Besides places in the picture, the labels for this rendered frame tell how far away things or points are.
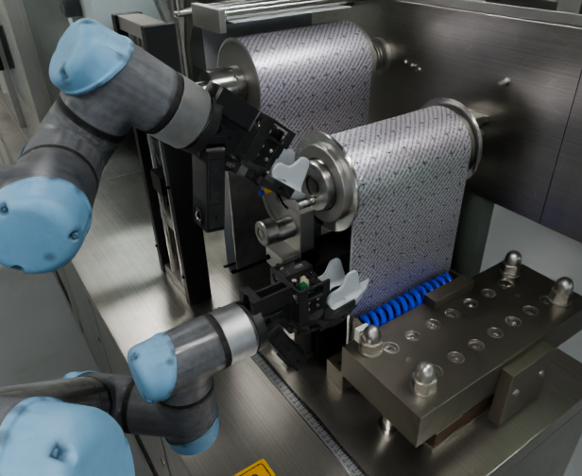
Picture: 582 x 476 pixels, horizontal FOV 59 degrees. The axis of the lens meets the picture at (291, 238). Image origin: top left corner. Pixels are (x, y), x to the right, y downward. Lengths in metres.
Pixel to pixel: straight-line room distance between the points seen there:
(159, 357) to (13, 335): 2.05
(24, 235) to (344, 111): 0.66
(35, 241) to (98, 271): 0.80
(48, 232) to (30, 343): 2.14
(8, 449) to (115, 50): 0.35
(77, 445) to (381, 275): 0.59
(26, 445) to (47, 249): 0.17
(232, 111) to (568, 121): 0.49
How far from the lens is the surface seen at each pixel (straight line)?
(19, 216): 0.44
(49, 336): 2.57
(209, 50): 0.99
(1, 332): 2.70
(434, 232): 0.87
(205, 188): 0.63
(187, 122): 0.57
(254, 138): 0.62
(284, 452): 0.83
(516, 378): 0.82
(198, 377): 0.65
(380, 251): 0.79
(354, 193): 0.69
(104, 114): 0.55
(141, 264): 1.23
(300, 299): 0.68
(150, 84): 0.55
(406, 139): 0.77
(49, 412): 0.35
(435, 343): 0.81
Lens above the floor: 1.58
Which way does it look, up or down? 32 degrees down
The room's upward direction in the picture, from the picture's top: 1 degrees counter-clockwise
